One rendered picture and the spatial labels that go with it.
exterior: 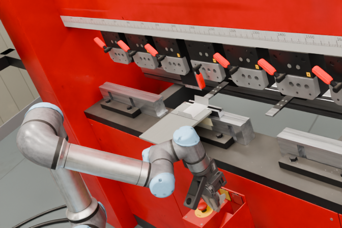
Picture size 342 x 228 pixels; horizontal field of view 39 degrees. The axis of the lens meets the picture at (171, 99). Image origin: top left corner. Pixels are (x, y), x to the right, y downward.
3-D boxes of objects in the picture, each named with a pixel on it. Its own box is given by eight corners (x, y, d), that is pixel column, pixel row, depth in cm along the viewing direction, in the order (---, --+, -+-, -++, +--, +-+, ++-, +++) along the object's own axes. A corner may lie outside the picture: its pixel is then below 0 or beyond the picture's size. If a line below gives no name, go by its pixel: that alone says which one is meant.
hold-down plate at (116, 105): (102, 108, 266) (100, 103, 264) (109, 103, 268) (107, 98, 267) (133, 118, 243) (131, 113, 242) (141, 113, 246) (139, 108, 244)
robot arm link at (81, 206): (76, 256, 169) (10, 126, 144) (81, 226, 182) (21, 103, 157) (109, 248, 168) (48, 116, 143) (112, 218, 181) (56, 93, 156)
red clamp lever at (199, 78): (198, 89, 186) (191, 67, 181) (205, 84, 188) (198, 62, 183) (202, 90, 184) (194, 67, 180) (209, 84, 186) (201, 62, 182)
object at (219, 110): (187, 109, 214) (185, 103, 213) (192, 105, 215) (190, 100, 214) (219, 117, 199) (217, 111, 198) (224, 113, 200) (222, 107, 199)
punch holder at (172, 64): (164, 71, 205) (150, 36, 198) (177, 61, 209) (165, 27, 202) (187, 76, 194) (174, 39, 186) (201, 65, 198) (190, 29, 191)
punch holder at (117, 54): (112, 61, 235) (99, 30, 228) (125, 53, 239) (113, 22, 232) (130, 64, 224) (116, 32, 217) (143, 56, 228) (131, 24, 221)
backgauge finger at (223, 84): (195, 101, 215) (192, 91, 212) (233, 72, 227) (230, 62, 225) (215, 105, 206) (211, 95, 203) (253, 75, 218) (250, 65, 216)
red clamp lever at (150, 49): (143, 45, 198) (160, 60, 195) (150, 40, 200) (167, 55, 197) (142, 48, 199) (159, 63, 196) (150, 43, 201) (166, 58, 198)
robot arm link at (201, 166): (196, 167, 156) (178, 161, 162) (201, 177, 159) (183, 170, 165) (210, 151, 160) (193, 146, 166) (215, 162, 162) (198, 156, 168)
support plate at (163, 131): (139, 138, 201) (138, 136, 201) (183, 105, 214) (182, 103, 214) (167, 148, 188) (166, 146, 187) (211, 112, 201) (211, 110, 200)
